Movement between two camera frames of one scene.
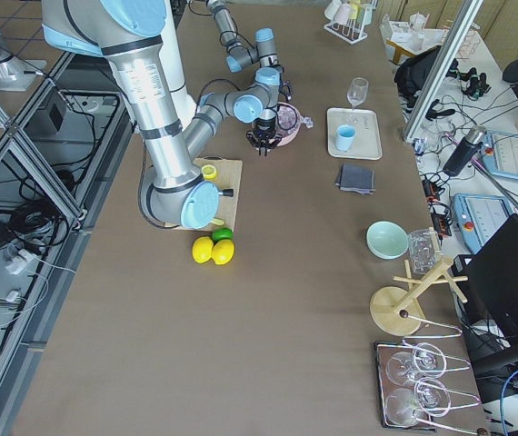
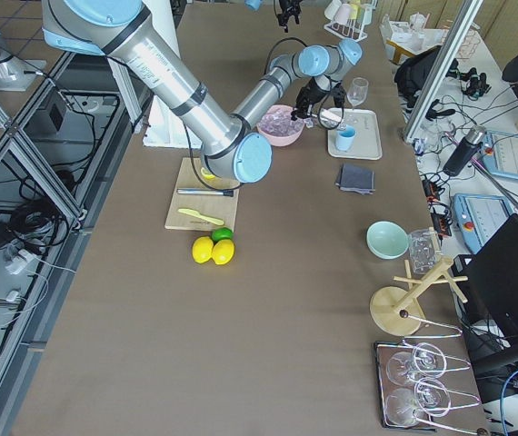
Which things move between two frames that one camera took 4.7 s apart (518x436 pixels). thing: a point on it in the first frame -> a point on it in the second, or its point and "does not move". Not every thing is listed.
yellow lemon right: (223, 252) does not move
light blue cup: (345, 136) does not move
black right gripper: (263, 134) -> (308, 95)
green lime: (222, 233) does not move
